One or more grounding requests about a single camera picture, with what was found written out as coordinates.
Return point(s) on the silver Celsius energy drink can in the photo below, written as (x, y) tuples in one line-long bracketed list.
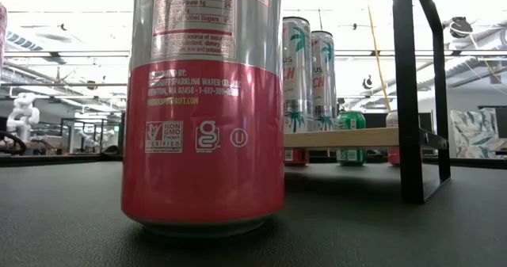
[(297, 81), (325, 81)]

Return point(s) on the green Sprite can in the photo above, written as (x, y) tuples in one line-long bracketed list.
[(351, 120)]

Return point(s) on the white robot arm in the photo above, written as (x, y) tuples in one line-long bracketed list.
[(24, 112), (89, 138)]

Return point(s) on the pink silver sparkling water can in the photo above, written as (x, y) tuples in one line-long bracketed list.
[(202, 140), (389, 118)]

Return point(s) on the wooden board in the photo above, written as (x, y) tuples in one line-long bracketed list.
[(344, 137)]

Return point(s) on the small black hanging device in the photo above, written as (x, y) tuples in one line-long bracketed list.
[(367, 82)]

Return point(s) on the black round hanging device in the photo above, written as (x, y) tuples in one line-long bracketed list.
[(460, 27)]

